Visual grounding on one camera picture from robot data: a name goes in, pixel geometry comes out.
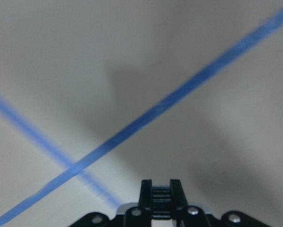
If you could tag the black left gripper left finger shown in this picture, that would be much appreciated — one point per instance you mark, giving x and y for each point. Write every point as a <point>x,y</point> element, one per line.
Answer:
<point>145,198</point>

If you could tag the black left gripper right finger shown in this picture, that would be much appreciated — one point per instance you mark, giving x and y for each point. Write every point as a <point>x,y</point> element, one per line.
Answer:
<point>178,198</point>

